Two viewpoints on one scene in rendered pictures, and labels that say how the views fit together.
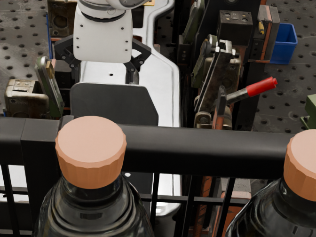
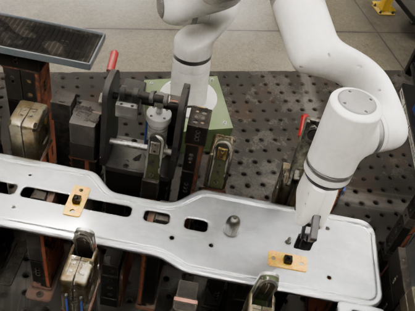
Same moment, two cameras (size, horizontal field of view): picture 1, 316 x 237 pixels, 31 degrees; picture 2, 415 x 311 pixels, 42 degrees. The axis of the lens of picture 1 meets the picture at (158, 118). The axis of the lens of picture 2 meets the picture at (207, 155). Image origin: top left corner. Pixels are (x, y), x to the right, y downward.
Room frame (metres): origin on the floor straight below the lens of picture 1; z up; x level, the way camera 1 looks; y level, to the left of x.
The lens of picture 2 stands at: (1.00, 0.79, 1.93)
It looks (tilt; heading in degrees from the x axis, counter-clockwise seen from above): 45 degrees down; 272
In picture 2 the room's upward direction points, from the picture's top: 11 degrees clockwise
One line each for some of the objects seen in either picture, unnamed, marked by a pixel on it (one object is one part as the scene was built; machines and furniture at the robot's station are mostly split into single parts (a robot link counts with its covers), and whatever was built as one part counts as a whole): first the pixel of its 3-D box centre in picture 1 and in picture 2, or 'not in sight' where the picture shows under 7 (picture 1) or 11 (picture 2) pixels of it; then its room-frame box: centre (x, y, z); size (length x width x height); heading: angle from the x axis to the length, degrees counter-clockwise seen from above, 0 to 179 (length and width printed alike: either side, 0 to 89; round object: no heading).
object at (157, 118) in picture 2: (217, 47); (141, 161); (1.19, -0.13, 0.94); 0.18 x 0.13 x 0.49; 3
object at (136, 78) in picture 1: (131, 81); (232, 226); (0.94, 0.06, 1.02); 0.03 x 0.03 x 0.07
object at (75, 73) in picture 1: (70, 67); (306, 243); (0.81, 0.16, 1.15); 0.03 x 0.03 x 0.07; 3
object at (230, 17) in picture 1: (222, 90); (189, 177); (1.06, -0.15, 0.91); 0.07 x 0.05 x 0.42; 93
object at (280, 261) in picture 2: not in sight; (288, 260); (0.81, 0.11, 1.01); 0.08 x 0.04 x 0.01; 3
